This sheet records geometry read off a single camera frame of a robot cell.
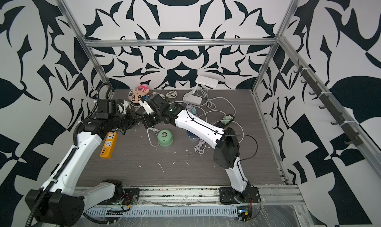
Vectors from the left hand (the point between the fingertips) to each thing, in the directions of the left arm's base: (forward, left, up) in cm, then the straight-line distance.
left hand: (142, 114), depth 76 cm
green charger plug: (+6, -47, -17) cm, 51 cm away
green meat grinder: (-6, -10, -13) cm, 18 cm away
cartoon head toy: (+28, +13, -15) cm, 35 cm away
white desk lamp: (+26, -34, -1) cm, 43 cm away
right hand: (-2, 0, -1) cm, 2 cm away
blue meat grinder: (-4, -26, -18) cm, 32 cm away
